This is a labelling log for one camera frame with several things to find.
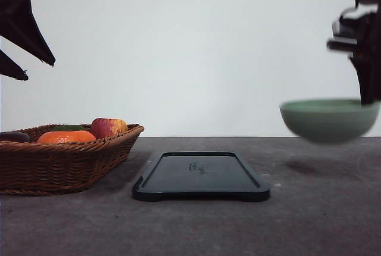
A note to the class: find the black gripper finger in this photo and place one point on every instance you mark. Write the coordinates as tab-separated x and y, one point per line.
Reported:
10	68
19	26

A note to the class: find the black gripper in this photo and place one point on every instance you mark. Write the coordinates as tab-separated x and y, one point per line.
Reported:
358	31

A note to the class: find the light green bowl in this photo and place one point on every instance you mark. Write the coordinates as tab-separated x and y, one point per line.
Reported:
329	120

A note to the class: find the brown wicker basket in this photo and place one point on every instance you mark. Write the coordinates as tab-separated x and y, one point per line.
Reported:
45	169

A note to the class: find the dark purple fruit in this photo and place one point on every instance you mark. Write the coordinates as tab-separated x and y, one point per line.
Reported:
14	136

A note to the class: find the green avocado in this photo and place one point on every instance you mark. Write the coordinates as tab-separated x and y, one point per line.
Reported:
68	128

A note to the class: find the orange tangerine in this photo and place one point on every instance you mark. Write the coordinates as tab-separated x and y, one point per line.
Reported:
67	137

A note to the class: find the red yellow apple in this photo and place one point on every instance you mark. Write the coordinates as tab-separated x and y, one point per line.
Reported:
103	127

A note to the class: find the dark blue rectangular tray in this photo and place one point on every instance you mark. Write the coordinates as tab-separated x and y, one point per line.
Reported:
200	176

